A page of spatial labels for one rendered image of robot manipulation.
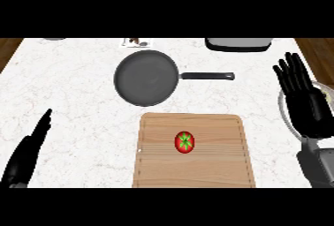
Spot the grey and black appliance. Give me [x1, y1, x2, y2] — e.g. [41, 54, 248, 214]
[203, 38, 273, 53]

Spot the dark grey frying pan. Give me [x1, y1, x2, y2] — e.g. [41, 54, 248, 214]
[112, 49, 236, 108]

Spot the small white picture card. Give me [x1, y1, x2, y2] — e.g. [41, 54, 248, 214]
[119, 38, 153, 49]

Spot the red tomato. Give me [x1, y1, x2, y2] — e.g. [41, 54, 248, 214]
[172, 131, 195, 154]

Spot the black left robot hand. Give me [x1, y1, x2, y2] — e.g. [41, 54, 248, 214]
[0, 108, 53, 189]

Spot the wooden cutting board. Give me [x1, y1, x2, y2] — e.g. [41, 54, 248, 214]
[129, 112, 257, 189]

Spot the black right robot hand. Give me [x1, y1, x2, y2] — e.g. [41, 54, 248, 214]
[271, 51, 334, 139]

